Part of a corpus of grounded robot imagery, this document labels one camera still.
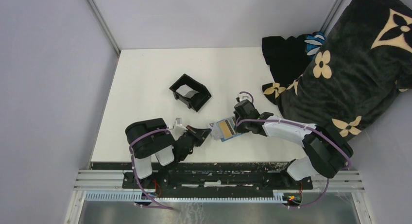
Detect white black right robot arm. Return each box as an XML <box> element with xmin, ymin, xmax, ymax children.
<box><xmin>234</xmin><ymin>100</ymin><xmax>353</xmax><ymax>189</ymax></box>

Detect blue leather card holder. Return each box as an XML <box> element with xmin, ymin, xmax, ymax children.
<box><xmin>207</xmin><ymin>116</ymin><xmax>242</xmax><ymax>142</ymax></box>

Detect aluminium frame rail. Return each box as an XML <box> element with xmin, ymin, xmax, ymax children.
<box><xmin>74</xmin><ymin>170</ymin><xmax>124</xmax><ymax>191</ymax></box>

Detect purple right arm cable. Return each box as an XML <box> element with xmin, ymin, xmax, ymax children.
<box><xmin>235</xmin><ymin>91</ymin><xmax>352</xmax><ymax>208</ymax></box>

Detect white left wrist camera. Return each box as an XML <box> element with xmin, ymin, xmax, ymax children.
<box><xmin>169</xmin><ymin>118</ymin><xmax>187</xmax><ymax>131</ymax></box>

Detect black cloth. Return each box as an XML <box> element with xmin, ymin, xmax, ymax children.
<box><xmin>261</xmin><ymin>34</ymin><xmax>312</xmax><ymax>86</ymax></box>

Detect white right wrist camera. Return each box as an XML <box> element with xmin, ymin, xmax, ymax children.
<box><xmin>236</xmin><ymin>93</ymin><xmax>252</xmax><ymax>103</ymax></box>

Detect blue white patterned cloth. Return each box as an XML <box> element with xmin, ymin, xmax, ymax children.
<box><xmin>304</xmin><ymin>32</ymin><xmax>326</xmax><ymax>58</ymax></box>

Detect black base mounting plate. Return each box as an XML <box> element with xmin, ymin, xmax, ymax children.
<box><xmin>140</xmin><ymin>162</ymin><xmax>313</xmax><ymax>198</ymax></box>

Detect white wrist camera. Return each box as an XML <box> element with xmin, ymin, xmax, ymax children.
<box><xmin>169</xmin><ymin>118</ymin><xmax>187</xmax><ymax>131</ymax></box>
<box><xmin>236</xmin><ymin>93</ymin><xmax>252</xmax><ymax>103</ymax></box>

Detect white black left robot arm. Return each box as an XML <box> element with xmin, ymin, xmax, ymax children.
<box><xmin>125</xmin><ymin>118</ymin><xmax>211</xmax><ymax>189</ymax></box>

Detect stack of silver cards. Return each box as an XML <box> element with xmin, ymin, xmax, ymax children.
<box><xmin>176</xmin><ymin>85</ymin><xmax>199</xmax><ymax>99</ymax></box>

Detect light blue slotted cable duct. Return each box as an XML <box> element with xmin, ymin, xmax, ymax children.
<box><xmin>84</xmin><ymin>190</ymin><xmax>287</xmax><ymax>204</ymax></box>

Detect black floral fleece blanket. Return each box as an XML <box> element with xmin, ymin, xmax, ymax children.
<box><xmin>261</xmin><ymin>0</ymin><xmax>412</xmax><ymax>140</ymax></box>

